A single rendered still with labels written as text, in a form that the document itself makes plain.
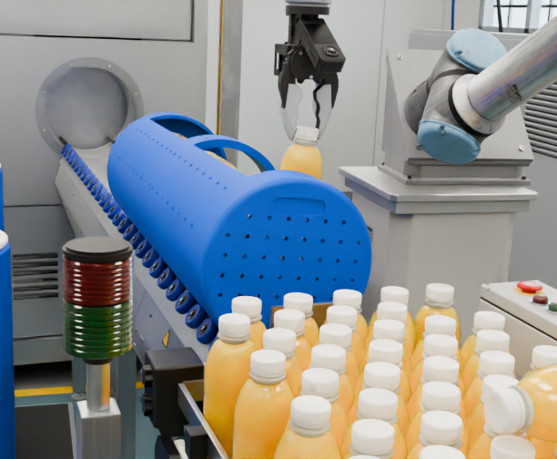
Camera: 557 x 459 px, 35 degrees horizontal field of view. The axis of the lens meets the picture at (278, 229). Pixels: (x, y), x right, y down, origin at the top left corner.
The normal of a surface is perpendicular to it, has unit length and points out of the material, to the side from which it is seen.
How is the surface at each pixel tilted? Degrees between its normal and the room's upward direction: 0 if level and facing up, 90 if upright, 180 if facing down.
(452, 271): 90
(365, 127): 90
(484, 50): 42
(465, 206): 90
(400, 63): 49
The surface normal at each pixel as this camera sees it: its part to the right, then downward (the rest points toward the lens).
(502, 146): 0.19, -0.46
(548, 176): -0.96, 0.02
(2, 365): 0.97, 0.10
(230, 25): 0.34, 0.24
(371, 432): 0.04, -0.97
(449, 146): -0.36, 0.85
